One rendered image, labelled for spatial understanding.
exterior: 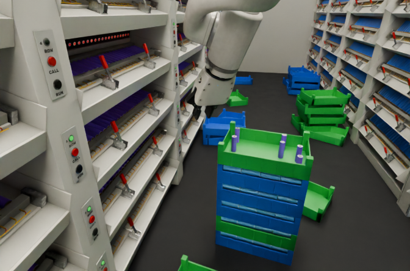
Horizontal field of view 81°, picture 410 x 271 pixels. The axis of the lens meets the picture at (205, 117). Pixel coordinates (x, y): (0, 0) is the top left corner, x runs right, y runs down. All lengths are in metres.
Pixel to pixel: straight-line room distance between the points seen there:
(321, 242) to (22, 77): 1.17
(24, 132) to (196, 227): 0.85
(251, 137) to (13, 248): 0.78
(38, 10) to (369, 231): 1.38
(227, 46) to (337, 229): 1.01
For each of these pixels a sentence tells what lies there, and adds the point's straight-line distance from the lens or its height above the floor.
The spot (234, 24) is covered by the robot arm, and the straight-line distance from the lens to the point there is 0.52.
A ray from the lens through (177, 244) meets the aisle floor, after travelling 1.14.
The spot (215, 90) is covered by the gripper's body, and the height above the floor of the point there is 0.70.
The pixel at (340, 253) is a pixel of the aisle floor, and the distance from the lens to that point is 1.24.
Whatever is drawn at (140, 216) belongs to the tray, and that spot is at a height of 0.12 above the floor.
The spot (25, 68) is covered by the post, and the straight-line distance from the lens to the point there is 0.50.
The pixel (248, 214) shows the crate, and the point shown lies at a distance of 0.97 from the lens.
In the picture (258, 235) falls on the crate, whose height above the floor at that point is 0.11.
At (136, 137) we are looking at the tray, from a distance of 0.85.
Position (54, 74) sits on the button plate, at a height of 0.78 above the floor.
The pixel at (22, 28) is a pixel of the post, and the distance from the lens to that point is 0.50.
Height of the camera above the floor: 0.89
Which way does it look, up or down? 24 degrees down
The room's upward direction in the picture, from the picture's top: straight up
